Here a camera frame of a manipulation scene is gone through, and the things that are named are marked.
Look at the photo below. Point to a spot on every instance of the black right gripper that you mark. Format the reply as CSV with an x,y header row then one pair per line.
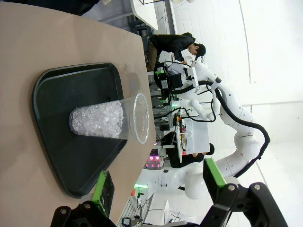
x,y
174,81

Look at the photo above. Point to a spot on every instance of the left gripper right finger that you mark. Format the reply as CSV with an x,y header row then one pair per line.
x,y
236,203

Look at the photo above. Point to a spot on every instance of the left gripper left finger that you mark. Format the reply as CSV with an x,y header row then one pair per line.
x,y
99,189

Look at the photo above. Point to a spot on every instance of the tall clear plastic cup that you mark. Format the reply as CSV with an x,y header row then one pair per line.
x,y
132,113

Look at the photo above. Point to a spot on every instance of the clear ice cubes pile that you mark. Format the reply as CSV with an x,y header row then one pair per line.
x,y
94,120

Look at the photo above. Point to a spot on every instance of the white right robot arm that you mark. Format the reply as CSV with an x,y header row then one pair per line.
x,y
236,113

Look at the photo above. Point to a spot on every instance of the small white background robot arm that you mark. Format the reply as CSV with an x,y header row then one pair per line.
x,y
201,111

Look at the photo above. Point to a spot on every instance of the black serving tray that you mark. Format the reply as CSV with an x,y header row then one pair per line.
x,y
71,160

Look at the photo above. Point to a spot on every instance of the person in black jacket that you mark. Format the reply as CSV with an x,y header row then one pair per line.
x,y
170,45

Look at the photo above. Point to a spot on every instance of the rack with pink lights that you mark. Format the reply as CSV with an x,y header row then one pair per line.
x,y
152,158

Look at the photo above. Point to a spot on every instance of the white equipment box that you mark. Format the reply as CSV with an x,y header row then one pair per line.
x,y
196,137

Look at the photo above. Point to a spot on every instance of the seated person black hair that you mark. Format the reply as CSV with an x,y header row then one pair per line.
x,y
187,160

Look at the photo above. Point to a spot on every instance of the white side table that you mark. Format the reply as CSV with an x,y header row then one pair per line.
x,y
146,16

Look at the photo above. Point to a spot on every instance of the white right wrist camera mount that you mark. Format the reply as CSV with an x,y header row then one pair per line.
x,y
191,78

